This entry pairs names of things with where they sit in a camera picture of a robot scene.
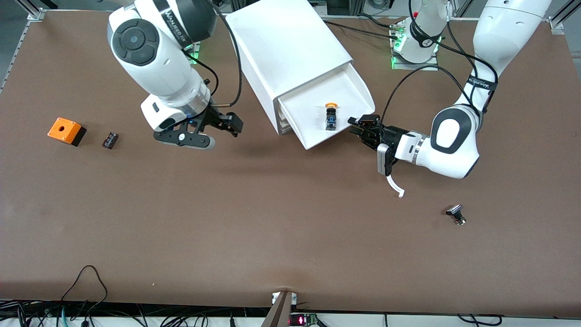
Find orange capped blue button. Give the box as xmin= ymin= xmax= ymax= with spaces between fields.
xmin=324 ymin=103 xmax=339 ymax=132

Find white drawer cabinet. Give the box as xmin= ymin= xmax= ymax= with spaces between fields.
xmin=226 ymin=0 xmax=355 ymax=136

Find metal T-nut bolt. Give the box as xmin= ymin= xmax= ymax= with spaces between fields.
xmin=446 ymin=204 xmax=467 ymax=226

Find orange box with black base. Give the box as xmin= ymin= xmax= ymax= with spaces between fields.
xmin=48 ymin=117 xmax=87 ymax=147

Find brown angled bar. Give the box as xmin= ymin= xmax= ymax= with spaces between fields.
xmin=261 ymin=291 xmax=293 ymax=327

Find device with red display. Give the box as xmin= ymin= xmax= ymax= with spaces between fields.
xmin=290 ymin=312 xmax=319 ymax=327

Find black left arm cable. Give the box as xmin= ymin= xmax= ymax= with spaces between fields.
xmin=380 ymin=0 xmax=500 ymax=125

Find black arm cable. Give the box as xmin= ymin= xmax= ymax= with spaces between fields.
xmin=380 ymin=0 xmax=500 ymax=125
xmin=182 ymin=0 xmax=243 ymax=109

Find white semicircular bracket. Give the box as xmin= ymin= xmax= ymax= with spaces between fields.
xmin=386 ymin=175 xmax=405 ymax=198

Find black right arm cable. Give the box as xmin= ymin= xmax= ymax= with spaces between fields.
xmin=182 ymin=0 xmax=243 ymax=109

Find black table cable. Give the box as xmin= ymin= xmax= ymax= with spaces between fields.
xmin=323 ymin=20 xmax=395 ymax=40
xmin=358 ymin=13 xmax=396 ymax=29

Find grey table edge rail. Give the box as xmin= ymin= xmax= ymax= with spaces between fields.
xmin=0 ymin=20 xmax=30 ymax=94

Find aluminium frame profile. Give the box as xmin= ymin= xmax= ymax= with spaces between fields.
xmin=547 ymin=0 xmax=581 ymax=35
xmin=14 ymin=0 xmax=46 ymax=21

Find thin black looped cable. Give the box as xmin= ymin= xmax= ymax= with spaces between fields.
xmin=61 ymin=266 xmax=108 ymax=314

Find black cable bundle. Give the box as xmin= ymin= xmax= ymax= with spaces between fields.
xmin=0 ymin=300 xmax=62 ymax=327

